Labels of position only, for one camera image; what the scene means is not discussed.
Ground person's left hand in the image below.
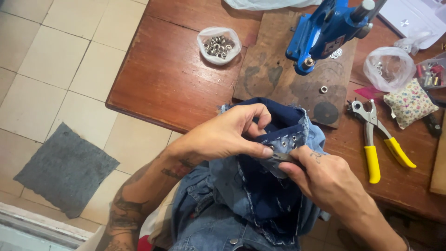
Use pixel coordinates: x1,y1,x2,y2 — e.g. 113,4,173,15
167,103,274,166

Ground person's right hand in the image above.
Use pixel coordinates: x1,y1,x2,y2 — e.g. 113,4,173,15
278,145,372,224

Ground small grey metal pliers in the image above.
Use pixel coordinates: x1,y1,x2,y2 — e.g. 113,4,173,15
259,152,297,179

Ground frayed blue denim garment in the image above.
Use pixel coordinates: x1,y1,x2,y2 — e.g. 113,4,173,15
208,97,331,245

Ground black round rubber disc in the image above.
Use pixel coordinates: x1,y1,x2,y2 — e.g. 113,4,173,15
313,102,339,125

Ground blue denim jacket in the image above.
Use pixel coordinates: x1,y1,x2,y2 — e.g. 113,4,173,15
170,163,304,251

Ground worn wooden board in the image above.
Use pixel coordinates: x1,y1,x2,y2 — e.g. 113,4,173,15
232,10,359,129

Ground white bag of silver eyelets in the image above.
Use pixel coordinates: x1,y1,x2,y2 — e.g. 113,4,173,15
197,26,242,66

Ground pink paper piece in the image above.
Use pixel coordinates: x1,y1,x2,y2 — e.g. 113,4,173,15
354,86,384,100

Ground beige cloth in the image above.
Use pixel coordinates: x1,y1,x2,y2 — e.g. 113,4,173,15
139,181,182,250

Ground light wooden plank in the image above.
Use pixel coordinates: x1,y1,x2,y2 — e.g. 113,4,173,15
429,113,446,196

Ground floral fabric pincushion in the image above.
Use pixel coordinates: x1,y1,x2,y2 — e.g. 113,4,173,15
383,78,439,130

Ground clear crumpled plastic bag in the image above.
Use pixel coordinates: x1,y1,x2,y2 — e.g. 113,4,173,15
363,46,417,93

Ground white plastic bag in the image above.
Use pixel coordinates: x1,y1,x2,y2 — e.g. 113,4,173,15
223,0,323,11

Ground clear container of small parts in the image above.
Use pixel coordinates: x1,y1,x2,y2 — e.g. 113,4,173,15
416,57,446,90

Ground blue eyelet press machine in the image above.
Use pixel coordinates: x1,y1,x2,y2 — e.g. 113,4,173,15
285,0,387,76

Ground grey felt mat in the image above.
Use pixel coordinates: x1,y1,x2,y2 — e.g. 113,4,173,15
13,122,120,219

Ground small clear plastic bag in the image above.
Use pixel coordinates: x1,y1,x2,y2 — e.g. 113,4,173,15
394,29,437,56

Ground white cardboard box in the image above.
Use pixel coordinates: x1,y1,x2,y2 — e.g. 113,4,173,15
378,0,446,50

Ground yellow-handled hole punch pliers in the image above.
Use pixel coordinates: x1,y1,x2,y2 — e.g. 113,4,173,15
347,99,417,184

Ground black handled tool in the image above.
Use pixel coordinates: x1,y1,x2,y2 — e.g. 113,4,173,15
423,113,443,137

